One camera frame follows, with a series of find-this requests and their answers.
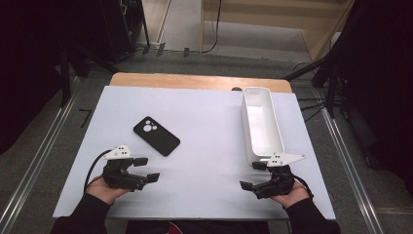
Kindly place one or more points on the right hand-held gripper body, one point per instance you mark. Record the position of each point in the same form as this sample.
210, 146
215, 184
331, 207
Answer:
279, 187

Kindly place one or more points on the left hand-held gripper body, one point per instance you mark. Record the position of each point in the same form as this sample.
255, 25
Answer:
121, 177

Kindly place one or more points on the black phone case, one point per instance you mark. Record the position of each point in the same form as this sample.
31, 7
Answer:
159, 138

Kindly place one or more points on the white plastic bin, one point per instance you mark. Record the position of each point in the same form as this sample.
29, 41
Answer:
263, 126

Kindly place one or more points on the person's right hand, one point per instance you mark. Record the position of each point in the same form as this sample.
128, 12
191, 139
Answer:
293, 198

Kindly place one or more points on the person's left hand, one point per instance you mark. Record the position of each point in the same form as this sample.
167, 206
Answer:
102, 191

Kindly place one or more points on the white board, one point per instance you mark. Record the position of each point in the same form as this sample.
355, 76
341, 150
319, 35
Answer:
201, 182

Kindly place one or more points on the wooden table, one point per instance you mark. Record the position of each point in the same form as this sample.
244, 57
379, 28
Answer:
181, 81

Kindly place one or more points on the black tripod stand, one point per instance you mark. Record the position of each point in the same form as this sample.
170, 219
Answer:
329, 81

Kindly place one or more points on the black metal stand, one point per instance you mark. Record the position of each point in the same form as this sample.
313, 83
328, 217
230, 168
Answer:
66, 78

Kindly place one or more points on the black cabinet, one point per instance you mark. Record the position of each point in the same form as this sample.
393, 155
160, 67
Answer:
120, 29

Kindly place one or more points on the dark curtain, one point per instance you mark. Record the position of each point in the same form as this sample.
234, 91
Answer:
386, 81
26, 65

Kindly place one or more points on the aluminium floor rail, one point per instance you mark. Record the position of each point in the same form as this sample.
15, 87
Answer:
32, 169
352, 169

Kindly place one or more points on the light wooden frame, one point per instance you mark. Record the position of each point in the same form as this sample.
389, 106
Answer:
269, 16

